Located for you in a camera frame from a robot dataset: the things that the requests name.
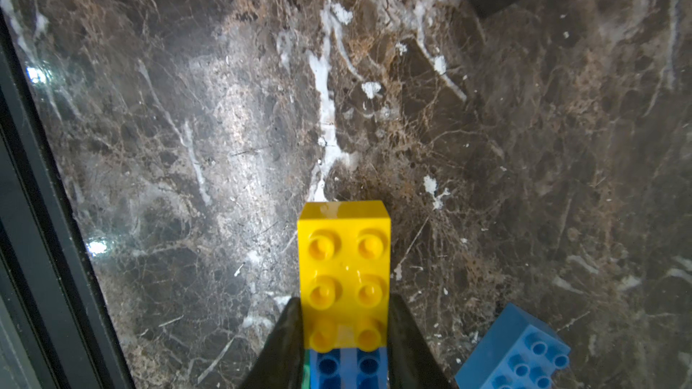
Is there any light blue lego brick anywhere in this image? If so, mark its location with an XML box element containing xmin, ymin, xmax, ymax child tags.
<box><xmin>455</xmin><ymin>304</ymin><xmax>571</xmax><ymax>389</ymax></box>

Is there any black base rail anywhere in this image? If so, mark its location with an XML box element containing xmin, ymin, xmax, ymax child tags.
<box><xmin>1</xmin><ymin>25</ymin><xmax>133</xmax><ymax>388</ymax></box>

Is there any green lego brick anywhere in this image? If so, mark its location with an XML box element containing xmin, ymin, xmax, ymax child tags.
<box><xmin>301</xmin><ymin>364</ymin><xmax>311</xmax><ymax>389</ymax></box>

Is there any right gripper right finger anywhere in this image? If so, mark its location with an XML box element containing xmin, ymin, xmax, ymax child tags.
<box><xmin>387</xmin><ymin>294</ymin><xmax>452</xmax><ymax>389</ymax></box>

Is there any dark blue lego brick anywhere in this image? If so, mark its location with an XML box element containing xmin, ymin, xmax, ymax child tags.
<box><xmin>306</xmin><ymin>347</ymin><xmax>389</xmax><ymax>389</ymax></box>

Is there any yellow lego brick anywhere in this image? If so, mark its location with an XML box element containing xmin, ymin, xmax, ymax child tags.
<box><xmin>297</xmin><ymin>201</ymin><xmax>392</xmax><ymax>353</ymax></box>

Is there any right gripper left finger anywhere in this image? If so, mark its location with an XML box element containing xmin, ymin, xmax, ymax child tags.
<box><xmin>240</xmin><ymin>297</ymin><xmax>305</xmax><ymax>389</ymax></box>

